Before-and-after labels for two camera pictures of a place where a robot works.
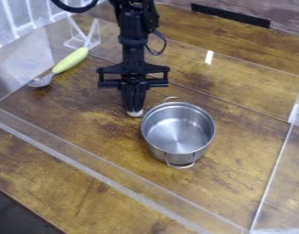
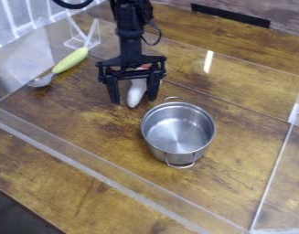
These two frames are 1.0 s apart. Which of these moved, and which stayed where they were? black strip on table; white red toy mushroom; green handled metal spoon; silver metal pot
Moved: white red toy mushroom
Stayed: black strip on table; silver metal pot; green handled metal spoon
